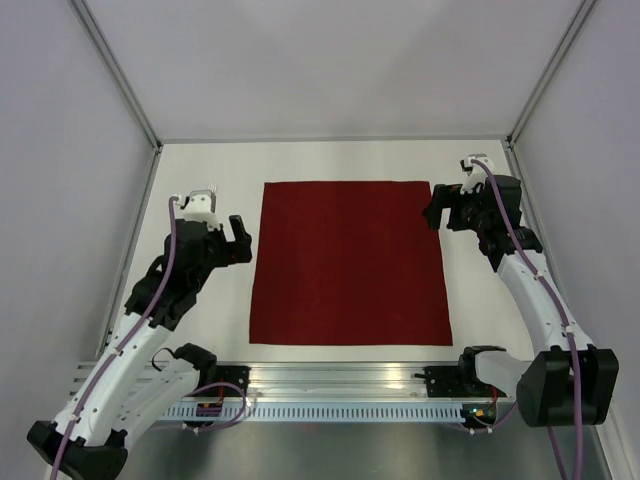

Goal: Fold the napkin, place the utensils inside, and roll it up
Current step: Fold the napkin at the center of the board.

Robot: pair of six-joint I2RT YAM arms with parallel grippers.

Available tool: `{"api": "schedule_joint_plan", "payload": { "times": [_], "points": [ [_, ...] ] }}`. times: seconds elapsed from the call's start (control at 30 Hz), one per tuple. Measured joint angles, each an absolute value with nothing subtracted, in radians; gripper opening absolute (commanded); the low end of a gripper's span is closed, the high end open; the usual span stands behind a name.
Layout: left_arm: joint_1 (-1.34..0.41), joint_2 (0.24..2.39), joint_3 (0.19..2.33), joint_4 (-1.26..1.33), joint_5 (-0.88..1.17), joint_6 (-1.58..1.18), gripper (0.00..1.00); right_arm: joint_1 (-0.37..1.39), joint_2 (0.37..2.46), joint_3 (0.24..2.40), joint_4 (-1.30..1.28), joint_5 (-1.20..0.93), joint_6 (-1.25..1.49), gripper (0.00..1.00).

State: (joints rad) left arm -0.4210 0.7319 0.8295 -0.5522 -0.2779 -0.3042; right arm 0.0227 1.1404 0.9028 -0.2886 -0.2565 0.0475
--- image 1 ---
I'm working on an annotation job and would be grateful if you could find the left aluminium frame post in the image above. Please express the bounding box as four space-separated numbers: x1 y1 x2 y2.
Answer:
68 0 162 152

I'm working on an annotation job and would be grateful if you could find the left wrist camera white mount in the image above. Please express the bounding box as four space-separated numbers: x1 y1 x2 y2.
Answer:
174 186 222 231

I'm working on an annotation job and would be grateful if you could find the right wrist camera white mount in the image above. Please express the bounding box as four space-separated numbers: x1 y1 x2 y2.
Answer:
460 153 494 194

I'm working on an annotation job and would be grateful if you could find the right aluminium frame post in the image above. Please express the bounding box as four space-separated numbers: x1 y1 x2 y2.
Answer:
505 0 599 148

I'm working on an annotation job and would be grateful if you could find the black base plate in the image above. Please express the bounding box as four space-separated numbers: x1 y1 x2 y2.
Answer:
412 366 473 398
213 365 251 398

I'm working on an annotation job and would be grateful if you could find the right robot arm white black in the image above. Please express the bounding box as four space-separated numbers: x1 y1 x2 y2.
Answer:
423 175 619 427

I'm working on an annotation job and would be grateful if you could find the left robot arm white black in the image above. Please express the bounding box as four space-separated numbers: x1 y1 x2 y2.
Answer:
27 215 252 479

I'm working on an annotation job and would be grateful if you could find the aluminium frame post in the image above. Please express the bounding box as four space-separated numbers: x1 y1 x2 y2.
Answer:
68 0 162 152
505 0 599 148

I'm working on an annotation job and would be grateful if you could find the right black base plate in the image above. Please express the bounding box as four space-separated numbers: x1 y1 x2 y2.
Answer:
412 366 473 398

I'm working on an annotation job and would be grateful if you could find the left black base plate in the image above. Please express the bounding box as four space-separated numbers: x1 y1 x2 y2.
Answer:
213 365 251 398

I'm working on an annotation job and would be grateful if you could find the aluminium mounting rail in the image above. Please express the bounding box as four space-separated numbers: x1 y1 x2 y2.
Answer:
74 360 516 401

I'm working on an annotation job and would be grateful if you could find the dark red cloth napkin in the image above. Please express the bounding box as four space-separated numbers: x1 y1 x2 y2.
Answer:
249 181 453 346

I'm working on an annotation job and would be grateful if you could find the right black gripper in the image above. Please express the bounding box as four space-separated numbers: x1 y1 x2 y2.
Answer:
422 184 491 234

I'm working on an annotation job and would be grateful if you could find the white slotted cable duct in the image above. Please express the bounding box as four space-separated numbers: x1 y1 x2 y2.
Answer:
160 401 465 423

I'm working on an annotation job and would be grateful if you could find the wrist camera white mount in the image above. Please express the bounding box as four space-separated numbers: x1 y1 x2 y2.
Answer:
174 186 222 231
460 153 494 194

